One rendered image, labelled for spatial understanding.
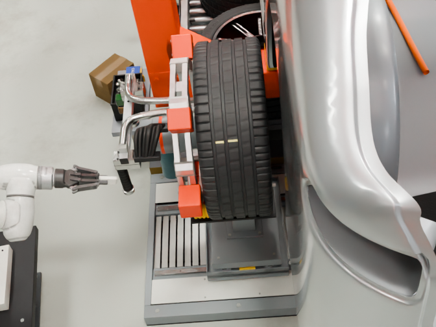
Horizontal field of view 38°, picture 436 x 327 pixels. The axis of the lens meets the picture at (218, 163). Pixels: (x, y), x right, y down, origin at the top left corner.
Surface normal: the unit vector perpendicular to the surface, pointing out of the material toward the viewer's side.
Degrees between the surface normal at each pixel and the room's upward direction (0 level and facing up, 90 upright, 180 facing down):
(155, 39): 90
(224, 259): 0
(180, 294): 0
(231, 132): 44
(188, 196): 0
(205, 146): 51
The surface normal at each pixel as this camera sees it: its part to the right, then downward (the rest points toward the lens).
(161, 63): 0.03, 0.77
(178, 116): -0.06, -0.07
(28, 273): -0.09, -0.63
